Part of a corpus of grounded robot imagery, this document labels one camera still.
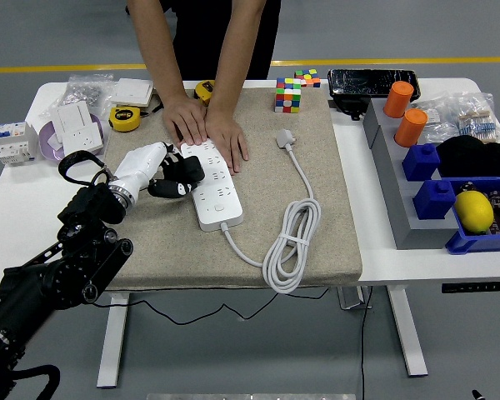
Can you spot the person's right hand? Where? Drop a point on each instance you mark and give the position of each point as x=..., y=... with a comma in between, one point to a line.
x=187, y=121

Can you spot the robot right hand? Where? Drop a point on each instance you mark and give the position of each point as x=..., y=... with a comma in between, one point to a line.
x=477, y=396

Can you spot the person's left hand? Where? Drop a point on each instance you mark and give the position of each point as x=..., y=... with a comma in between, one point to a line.
x=229, y=133

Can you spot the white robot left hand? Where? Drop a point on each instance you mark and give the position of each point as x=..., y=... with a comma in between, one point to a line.
x=139, y=166

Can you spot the person's left forearm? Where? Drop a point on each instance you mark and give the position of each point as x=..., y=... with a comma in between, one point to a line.
x=237, y=54

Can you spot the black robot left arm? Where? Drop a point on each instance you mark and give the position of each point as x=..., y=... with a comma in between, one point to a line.
x=66, y=275

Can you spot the person's right forearm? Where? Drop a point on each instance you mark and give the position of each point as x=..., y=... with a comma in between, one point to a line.
x=158, y=50

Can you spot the yellow tape measure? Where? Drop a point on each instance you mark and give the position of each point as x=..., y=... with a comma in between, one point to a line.
x=204, y=91
x=125, y=118

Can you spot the multicoloured puzzle cube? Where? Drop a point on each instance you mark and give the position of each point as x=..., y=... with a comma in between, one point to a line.
x=288, y=96
x=310, y=78

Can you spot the person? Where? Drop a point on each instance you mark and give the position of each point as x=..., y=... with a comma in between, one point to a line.
x=200, y=33

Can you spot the purple bowl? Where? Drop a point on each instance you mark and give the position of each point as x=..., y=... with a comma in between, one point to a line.
x=50, y=152

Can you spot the clear bag of screws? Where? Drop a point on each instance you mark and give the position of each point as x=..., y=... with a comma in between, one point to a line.
x=85, y=91

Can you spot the white table leg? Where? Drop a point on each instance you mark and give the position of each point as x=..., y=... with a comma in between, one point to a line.
x=408, y=333
x=110, y=341

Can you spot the grey-brown mat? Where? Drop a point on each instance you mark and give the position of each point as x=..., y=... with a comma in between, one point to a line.
x=183, y=250

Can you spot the black table control panel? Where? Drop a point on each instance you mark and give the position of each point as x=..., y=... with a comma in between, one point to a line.
x=475, y=287

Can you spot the white circuit breaker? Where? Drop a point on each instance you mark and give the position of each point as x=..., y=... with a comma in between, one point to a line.
x=14, y=143

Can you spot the black glossy rectangular device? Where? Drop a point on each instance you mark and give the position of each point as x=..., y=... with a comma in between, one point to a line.
x=373, y=83

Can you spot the blue plastic bin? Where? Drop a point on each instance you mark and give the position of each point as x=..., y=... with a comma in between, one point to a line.
x=475, y=243

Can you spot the orange cylinder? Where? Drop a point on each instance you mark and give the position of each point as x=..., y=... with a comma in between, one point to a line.
x=411, y=129
x=398, y=100

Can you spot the yellow lemon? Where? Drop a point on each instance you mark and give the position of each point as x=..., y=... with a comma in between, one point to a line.
x=474, y=212

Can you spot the grey stepped block holder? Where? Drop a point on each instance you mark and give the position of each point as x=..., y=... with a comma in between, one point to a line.
x=404, y=216

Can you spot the blue block with knob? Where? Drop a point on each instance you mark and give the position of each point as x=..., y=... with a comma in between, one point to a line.
x=433, y=202
x=421, y=162

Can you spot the clear plastic bag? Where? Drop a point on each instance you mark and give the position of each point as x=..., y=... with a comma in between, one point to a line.
x=437, y=123

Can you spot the black cloth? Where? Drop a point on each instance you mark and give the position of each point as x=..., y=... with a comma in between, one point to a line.
x=475, y=158

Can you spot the clear bag of resistors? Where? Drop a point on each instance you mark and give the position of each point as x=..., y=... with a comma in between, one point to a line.
x=481, y=121

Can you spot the white wall socket panel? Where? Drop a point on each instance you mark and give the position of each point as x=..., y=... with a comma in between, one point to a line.
x=83, y=139

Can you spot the white wall switch panel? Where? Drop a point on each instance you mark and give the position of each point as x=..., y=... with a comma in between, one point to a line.
x=73, y=116
x=131, y=91

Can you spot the black stand bracket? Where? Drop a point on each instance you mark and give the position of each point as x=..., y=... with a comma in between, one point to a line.
x=350, y=106

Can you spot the grey metal bracket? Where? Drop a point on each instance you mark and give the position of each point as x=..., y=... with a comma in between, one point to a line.
x=352, y=299

